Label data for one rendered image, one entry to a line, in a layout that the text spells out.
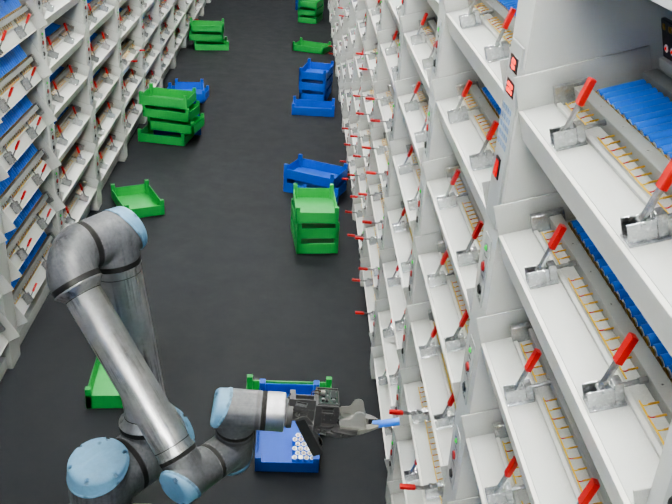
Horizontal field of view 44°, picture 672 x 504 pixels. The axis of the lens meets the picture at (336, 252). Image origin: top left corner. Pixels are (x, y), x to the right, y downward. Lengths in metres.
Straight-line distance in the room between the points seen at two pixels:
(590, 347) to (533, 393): 0.24
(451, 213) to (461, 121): 0.20
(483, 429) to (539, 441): 0.31
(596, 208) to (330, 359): 2.38
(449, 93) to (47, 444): 1.73
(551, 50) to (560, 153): 0.20
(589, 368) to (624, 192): 0.21
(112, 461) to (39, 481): 0.64
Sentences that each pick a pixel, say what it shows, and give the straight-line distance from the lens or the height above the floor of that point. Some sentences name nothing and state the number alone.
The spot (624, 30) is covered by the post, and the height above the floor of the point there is 1.59.
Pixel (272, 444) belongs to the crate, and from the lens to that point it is 2.78.
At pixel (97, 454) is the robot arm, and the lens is 2.19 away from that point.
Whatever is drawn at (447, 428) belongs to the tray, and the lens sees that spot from 1.83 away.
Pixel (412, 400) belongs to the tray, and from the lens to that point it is 2.24.
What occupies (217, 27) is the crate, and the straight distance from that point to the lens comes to 7.63.
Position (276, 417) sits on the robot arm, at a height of 0.64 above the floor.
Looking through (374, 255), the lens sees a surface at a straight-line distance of 3.36.
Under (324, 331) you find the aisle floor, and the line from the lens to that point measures 3.40.
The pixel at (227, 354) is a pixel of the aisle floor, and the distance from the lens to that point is 3.25.
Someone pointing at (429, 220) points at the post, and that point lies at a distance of 2.06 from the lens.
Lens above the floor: 1.82
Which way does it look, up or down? 27 degrees down
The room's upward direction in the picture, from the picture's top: 4 degrees clockwise
